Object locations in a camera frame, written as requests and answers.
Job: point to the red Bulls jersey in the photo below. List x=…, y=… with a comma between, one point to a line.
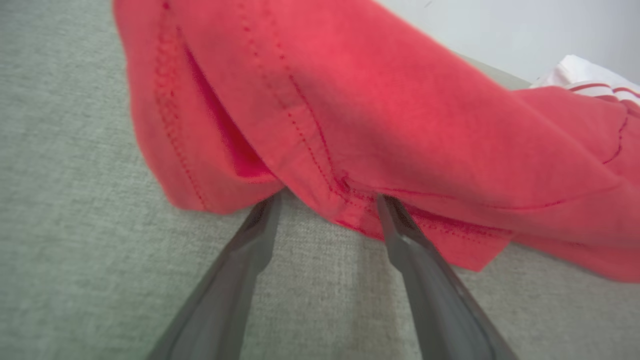
x=375, y=110

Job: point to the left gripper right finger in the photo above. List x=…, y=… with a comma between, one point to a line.
x=435, y=300

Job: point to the grey fabric sofa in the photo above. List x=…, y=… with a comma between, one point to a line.
x=75, y=225

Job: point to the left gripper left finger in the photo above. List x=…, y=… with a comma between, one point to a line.
x=225, y=290

